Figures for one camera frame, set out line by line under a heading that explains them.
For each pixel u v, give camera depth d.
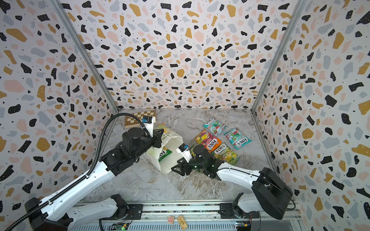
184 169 0.69
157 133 0.61
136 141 0.50
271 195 0.43
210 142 1.00
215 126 1.07
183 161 0.70
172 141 0.77
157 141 0.62
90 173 0.45
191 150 0.72
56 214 0.39
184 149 0.70
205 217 0.73
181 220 0.71
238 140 1.00
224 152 0.93
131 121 1.09
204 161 0.64
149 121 0.59
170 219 0.71
